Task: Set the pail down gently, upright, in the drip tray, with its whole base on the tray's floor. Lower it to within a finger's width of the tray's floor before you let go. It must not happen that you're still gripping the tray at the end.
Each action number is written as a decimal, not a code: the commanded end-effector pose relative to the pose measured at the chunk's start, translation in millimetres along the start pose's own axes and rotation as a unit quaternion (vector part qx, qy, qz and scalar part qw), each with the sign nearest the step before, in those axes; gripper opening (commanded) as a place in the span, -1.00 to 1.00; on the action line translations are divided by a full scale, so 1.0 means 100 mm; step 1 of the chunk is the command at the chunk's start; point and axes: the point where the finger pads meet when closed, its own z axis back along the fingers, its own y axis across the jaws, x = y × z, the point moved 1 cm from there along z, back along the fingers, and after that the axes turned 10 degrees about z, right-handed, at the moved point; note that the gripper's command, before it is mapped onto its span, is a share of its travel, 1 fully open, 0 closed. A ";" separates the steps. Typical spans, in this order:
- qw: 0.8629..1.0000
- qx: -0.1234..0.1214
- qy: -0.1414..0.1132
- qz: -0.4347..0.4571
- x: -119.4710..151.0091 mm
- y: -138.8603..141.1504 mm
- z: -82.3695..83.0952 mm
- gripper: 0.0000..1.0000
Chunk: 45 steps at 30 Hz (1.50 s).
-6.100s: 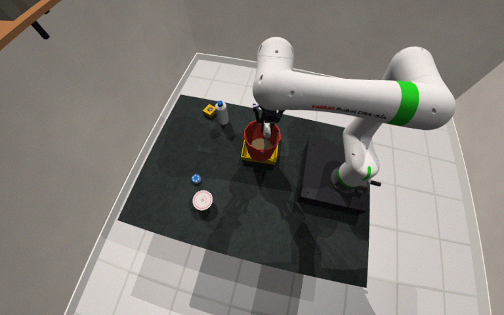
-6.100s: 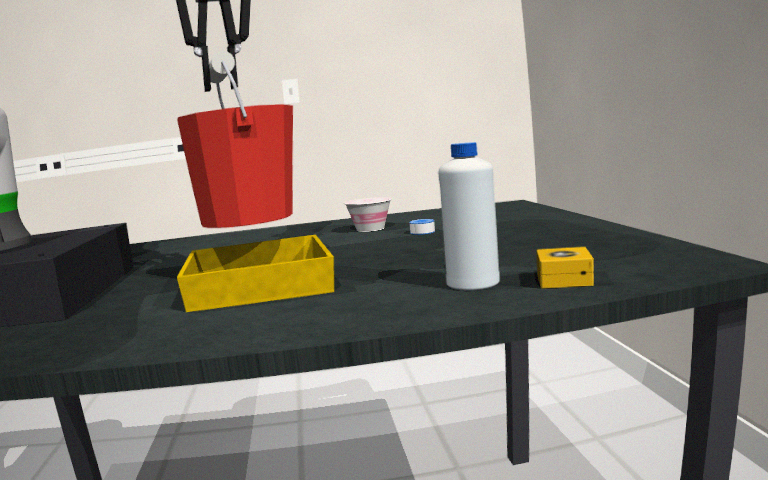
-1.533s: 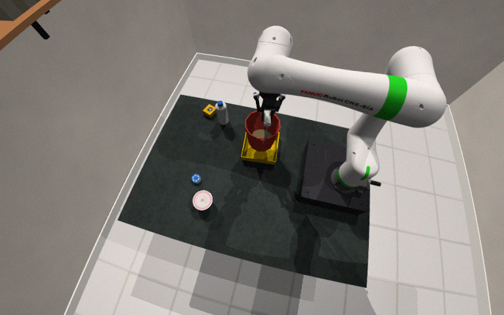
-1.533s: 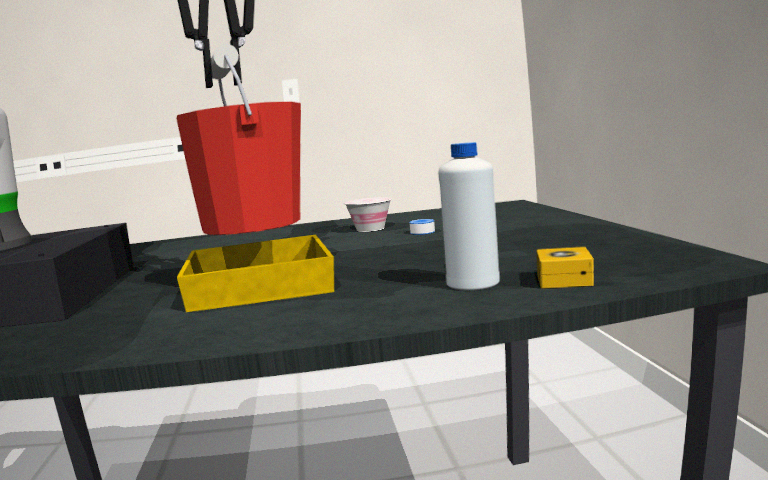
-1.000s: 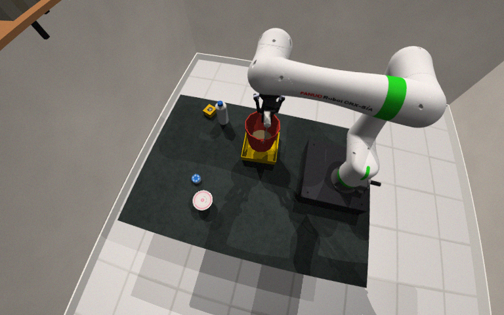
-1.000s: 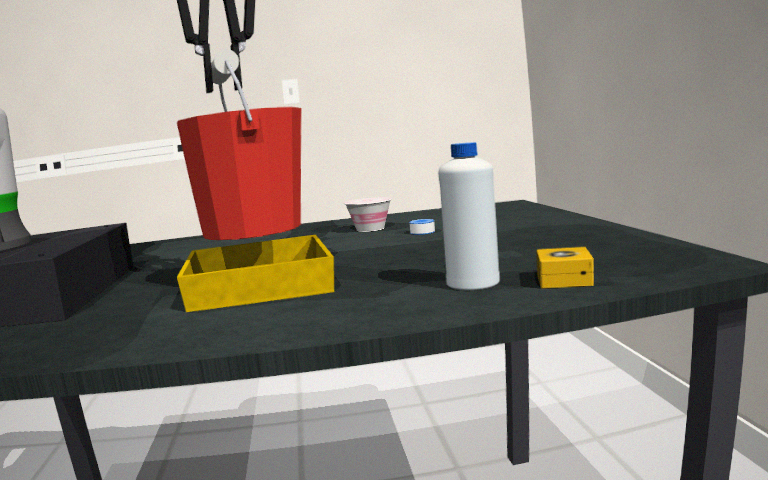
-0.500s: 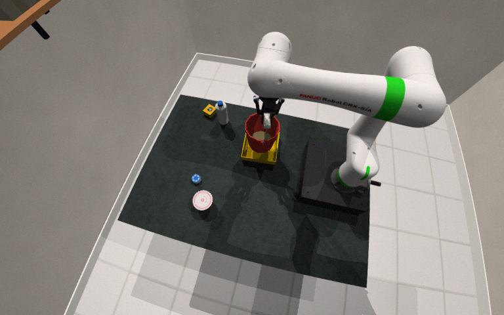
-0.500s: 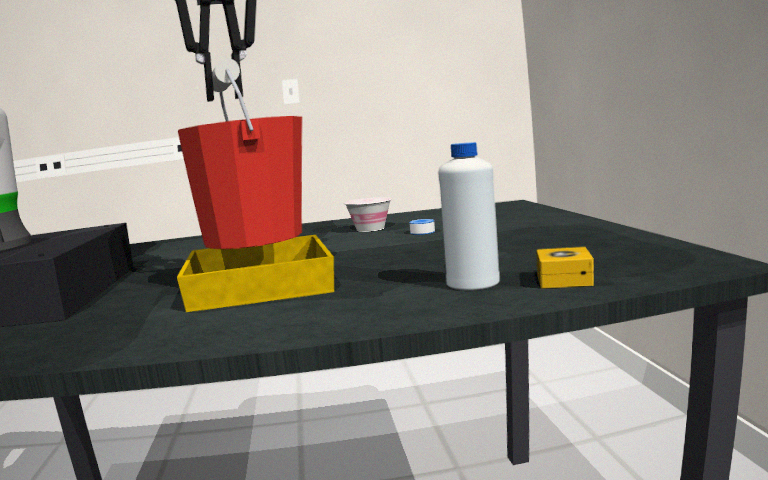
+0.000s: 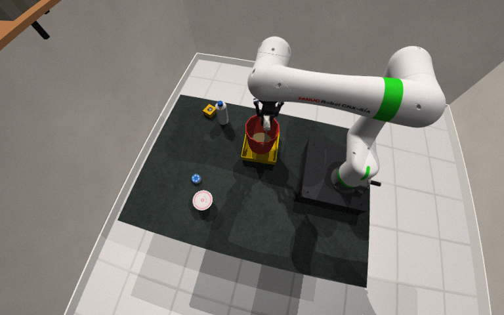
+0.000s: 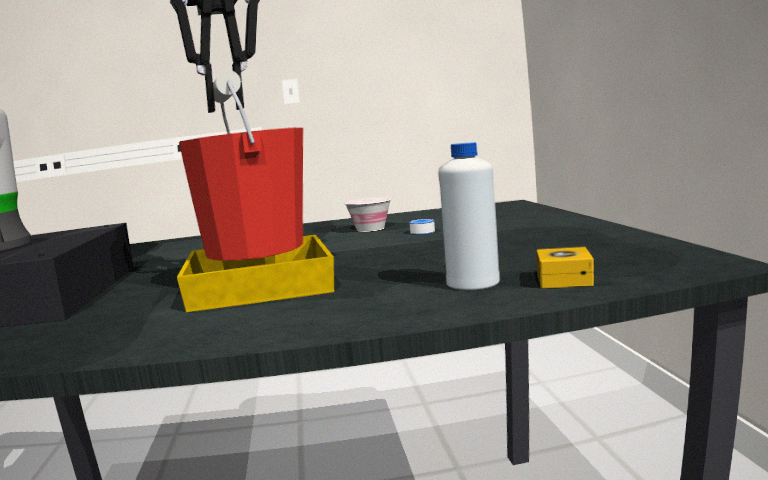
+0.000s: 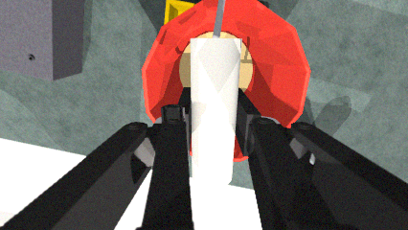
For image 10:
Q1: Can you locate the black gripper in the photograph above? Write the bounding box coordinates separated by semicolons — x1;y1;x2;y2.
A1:
170;0;260;113

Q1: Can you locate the red pail with grey wire handle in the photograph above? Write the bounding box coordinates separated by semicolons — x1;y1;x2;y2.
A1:
179;70;303;261

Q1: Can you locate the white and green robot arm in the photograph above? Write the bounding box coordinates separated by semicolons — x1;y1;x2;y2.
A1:
0;108;31;251

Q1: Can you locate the white bottle with blue cap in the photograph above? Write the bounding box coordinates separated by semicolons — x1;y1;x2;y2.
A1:
438;142;500;291

